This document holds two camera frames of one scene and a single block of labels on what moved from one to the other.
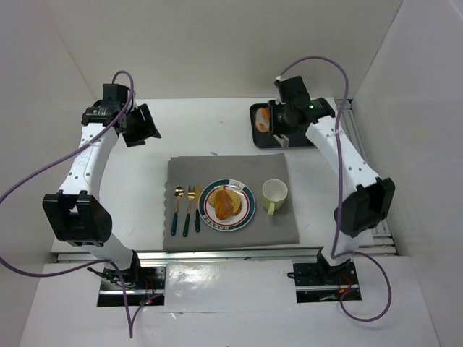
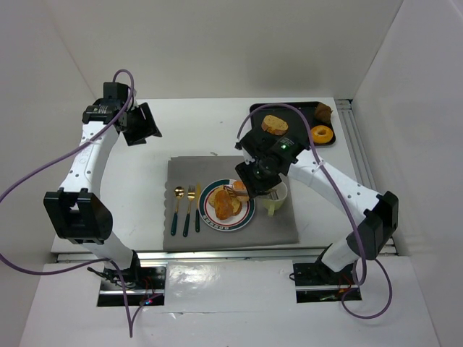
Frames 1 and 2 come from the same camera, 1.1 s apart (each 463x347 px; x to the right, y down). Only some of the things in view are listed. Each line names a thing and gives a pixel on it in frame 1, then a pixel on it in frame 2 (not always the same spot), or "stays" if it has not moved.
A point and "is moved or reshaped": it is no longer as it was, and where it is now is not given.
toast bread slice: x=234 y=196 stays
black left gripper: x=141 y=123 stays
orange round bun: x=223 y=204 stays
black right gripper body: x=273 y=118 → x=254 y=181
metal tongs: x=283 y=141 is moved or reshaped
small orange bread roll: x=262 y=119 → x=239 y=185
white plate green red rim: x=235 y=222 stays
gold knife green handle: x=197 y=213 stays
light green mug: x=273 y=194 stays
